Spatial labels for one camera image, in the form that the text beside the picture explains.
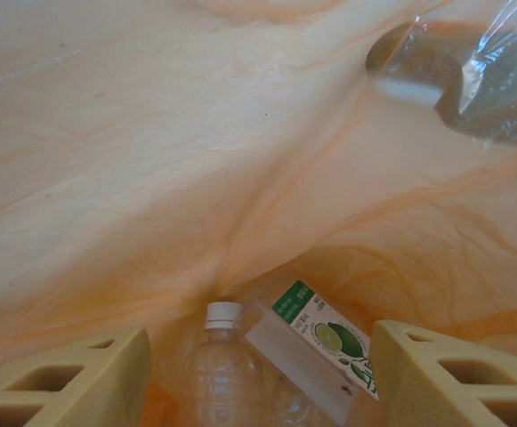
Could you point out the orange plastic bin liner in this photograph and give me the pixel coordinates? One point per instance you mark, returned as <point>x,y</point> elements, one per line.
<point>151,133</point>

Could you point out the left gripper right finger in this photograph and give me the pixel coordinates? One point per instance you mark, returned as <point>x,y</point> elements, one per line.
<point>400,378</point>

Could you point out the lime label white cap bottle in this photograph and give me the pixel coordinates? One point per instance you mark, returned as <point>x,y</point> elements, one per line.
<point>320,338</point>

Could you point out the small clear plastic bottle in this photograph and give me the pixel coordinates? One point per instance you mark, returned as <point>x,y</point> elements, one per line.
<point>222,369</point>

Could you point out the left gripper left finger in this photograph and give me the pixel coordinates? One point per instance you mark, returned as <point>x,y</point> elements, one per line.
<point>124,378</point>

